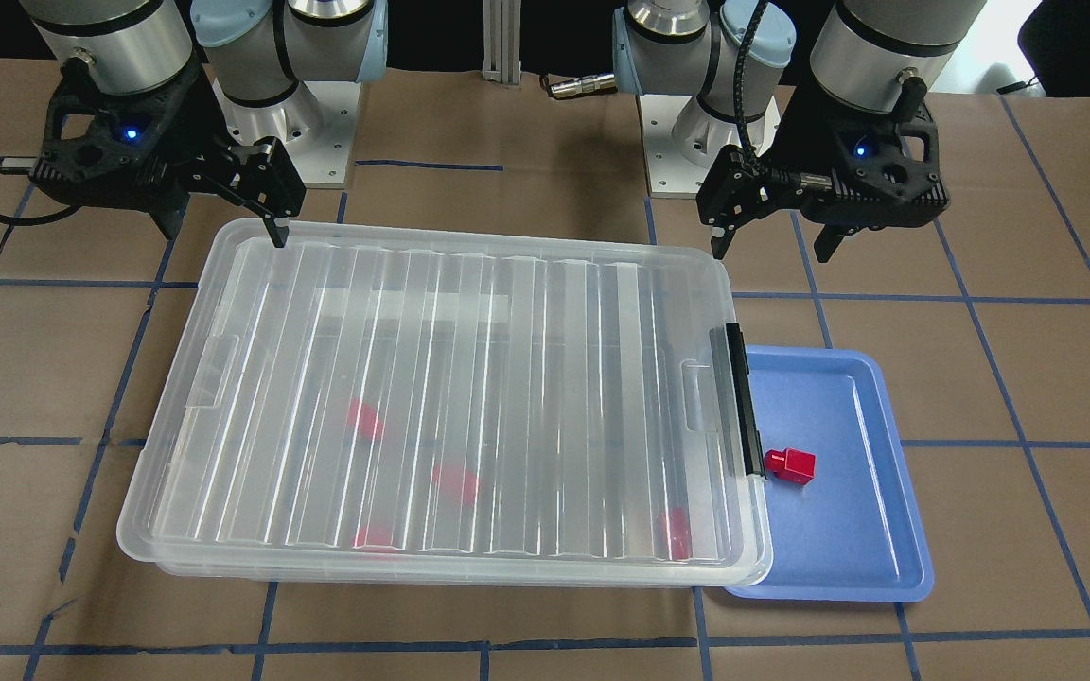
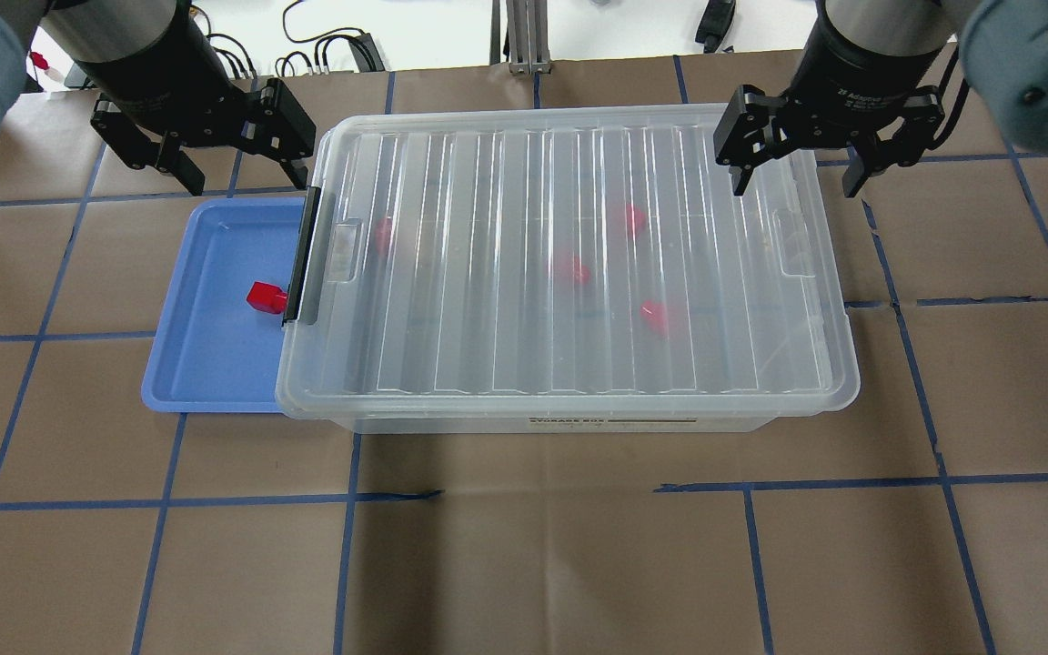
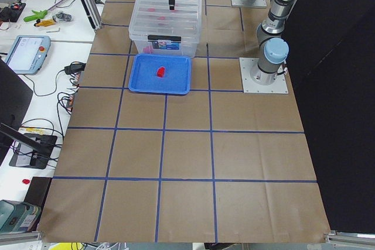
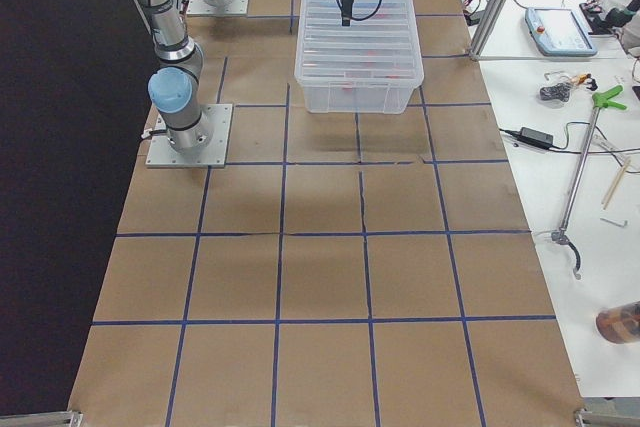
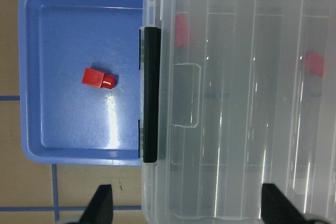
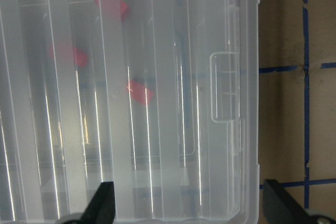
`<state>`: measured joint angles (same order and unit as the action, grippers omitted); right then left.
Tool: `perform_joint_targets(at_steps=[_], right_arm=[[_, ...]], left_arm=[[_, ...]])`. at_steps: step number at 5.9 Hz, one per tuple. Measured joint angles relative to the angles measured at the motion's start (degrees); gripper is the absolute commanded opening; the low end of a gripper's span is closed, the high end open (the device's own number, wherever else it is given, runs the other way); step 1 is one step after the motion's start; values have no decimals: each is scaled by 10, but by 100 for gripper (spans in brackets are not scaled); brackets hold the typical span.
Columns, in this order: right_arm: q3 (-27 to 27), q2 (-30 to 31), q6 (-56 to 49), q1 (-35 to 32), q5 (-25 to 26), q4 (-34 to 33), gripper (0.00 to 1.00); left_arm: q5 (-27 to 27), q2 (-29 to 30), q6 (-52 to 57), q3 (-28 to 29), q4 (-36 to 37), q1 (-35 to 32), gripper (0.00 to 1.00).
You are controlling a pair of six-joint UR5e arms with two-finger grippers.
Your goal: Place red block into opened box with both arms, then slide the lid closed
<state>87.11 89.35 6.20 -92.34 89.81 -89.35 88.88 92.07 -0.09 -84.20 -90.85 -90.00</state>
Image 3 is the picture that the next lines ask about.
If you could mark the clear ribbed box lid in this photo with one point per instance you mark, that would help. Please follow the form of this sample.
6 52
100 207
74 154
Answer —
184 21

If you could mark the clear plastic storage box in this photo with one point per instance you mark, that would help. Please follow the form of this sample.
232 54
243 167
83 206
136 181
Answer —
168 47

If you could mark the red block in box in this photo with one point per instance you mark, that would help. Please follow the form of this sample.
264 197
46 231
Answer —
148 50

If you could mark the blue plastic tray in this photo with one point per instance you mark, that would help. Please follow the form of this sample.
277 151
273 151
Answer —
176 80

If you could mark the black power adapter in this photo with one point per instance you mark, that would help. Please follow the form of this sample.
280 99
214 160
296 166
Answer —
75 67

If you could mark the yellow small tool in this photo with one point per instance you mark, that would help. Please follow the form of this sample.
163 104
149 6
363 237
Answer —
45 23

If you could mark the green plastic tool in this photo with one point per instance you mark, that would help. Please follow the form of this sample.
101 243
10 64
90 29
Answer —
35 16

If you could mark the teach pendant tablet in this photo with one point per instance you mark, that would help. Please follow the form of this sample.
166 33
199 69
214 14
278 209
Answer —
28 53

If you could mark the brown paper table cover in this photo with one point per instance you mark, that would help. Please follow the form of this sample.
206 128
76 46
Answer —
214 165

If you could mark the black monitor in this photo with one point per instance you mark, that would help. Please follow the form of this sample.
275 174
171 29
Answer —
16 96

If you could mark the black monitor stand base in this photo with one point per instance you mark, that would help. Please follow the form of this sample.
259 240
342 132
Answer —
27 157

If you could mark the black box latch handle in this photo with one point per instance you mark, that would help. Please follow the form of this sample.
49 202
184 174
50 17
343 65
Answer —
164 38

